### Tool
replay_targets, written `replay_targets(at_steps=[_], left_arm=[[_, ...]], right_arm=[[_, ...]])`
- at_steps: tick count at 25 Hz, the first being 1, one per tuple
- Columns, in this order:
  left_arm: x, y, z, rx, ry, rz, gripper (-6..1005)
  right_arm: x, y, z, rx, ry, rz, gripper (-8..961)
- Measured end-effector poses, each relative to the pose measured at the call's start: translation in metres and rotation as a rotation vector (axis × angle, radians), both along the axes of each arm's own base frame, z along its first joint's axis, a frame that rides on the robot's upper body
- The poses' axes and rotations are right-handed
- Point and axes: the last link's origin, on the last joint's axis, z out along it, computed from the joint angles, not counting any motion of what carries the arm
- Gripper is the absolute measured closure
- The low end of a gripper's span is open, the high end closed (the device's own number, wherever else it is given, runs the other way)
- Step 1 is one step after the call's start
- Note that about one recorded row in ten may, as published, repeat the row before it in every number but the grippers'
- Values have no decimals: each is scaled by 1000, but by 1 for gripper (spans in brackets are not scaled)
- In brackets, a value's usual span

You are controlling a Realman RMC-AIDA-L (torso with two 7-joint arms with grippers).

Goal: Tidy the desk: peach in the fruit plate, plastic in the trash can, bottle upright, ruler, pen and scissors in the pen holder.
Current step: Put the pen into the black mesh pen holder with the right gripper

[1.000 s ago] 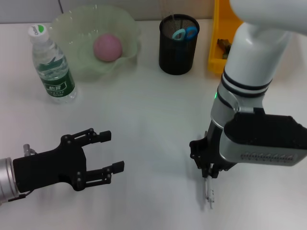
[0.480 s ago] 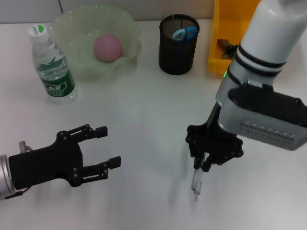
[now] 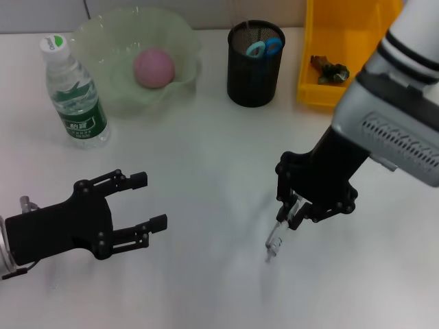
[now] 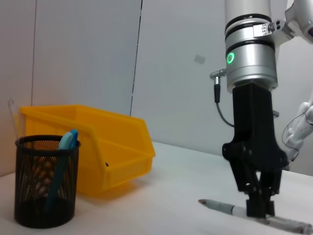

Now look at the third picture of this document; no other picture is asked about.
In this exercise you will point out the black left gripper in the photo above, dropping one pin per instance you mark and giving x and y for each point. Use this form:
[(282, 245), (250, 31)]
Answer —
[(61, 229)]

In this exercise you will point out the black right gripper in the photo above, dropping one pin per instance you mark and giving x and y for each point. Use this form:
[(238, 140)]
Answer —
[(326, 171)]

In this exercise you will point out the grey clear pen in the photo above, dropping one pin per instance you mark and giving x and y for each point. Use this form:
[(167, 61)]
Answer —
[(276, 236)]

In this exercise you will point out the clear green-label water bottle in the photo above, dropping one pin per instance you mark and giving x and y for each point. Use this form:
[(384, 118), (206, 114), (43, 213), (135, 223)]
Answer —
[(79, 103)]

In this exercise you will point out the pink peach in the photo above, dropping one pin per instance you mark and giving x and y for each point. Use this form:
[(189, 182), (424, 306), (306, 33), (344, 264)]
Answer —
[(154, 68)]

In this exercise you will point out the green plastic wrapper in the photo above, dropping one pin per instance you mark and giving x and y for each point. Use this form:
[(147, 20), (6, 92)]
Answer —
[(331, 72)]

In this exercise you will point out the blue scissors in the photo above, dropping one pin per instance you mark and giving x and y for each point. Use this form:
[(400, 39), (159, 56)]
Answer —
[(272, 46)]

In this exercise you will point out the black mesh pen holder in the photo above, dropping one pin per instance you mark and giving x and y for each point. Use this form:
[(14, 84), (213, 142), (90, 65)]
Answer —
[(254, 85)]

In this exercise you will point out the translucent green fruit plate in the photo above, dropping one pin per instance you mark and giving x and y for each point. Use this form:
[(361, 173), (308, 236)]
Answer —
[(103, 51)]

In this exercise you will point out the yellow plastic bin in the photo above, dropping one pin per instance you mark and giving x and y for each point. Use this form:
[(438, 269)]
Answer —
[(343, 27)]

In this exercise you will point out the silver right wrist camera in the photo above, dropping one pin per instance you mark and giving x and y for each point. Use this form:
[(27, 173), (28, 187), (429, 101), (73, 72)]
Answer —
[(377, 113)]

